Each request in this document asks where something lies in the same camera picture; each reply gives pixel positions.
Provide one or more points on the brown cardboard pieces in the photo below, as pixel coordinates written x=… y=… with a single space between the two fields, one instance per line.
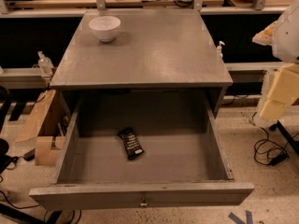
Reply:
x=42 y=128

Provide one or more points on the small metal drawer knob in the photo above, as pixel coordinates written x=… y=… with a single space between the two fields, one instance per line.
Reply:
x=143 y=203

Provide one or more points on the grey wooden cabinet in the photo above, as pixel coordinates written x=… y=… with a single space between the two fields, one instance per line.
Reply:
x=159 y=48

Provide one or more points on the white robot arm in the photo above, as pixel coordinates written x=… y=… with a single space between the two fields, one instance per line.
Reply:
x=282 y=36

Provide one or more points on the black chair at left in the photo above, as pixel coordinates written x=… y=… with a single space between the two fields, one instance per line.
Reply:
x=8 y=156

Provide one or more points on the open grey wooden drawer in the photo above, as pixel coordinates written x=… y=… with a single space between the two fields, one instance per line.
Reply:
x=183 y=163

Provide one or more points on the small white pump bottle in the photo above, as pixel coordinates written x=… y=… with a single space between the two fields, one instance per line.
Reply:
x=219 y=48

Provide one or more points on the black chair base leg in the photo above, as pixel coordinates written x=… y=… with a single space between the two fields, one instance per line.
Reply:
x=294 y=144

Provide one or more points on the clear sanitizer pump bottle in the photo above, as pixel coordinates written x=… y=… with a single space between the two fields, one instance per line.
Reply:
x=45 y=63

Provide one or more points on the white ceramic bowl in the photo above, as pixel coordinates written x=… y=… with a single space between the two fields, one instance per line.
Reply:
x=105 y=28

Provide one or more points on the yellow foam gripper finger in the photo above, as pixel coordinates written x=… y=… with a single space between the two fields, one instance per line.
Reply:
x=283 y=93

